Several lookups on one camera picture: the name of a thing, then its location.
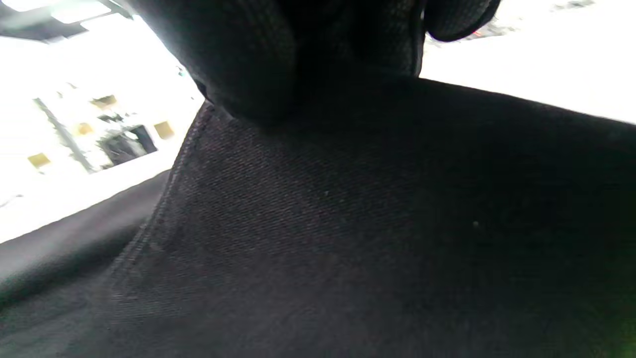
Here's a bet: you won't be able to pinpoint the person's right hand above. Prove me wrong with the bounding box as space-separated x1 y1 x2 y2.
124 0 501 125

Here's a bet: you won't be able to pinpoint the black trousers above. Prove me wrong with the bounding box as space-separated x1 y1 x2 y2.
0 77 636 358

